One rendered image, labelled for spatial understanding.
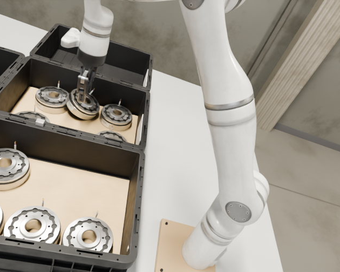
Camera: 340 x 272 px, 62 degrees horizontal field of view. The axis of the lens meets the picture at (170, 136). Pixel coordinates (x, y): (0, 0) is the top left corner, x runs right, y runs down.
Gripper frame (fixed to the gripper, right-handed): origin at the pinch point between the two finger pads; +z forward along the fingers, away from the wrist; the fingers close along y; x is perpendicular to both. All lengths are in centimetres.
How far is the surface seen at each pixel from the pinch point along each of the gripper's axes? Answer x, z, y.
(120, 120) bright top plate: -12.4, 6.4, 0.3
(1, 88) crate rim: 19.0, 0.0, -9.5
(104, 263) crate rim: -17, 1, -48
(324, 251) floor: -173, 92, 35
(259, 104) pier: -139, 65, 168
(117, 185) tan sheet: -16.4, 9.6, -23.1
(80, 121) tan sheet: -0.8, 9.6, -1.9
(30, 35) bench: 42, 22, 67
